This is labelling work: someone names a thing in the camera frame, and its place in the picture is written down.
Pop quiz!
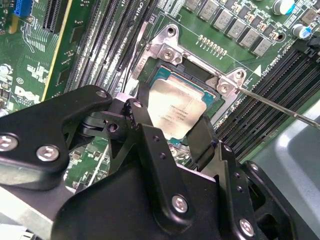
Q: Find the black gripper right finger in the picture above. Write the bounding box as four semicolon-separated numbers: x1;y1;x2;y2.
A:
186;115;301;240

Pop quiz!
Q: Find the thin metal locking lever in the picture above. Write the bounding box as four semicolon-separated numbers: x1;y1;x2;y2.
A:
236;86;320;131

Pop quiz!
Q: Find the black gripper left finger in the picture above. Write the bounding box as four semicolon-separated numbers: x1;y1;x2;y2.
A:
0;81;195;229

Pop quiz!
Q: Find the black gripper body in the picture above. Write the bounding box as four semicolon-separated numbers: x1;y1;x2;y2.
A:
51;162;237;240

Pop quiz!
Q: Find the silver CPU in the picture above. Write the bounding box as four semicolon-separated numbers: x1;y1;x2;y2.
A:
148;65;217;141

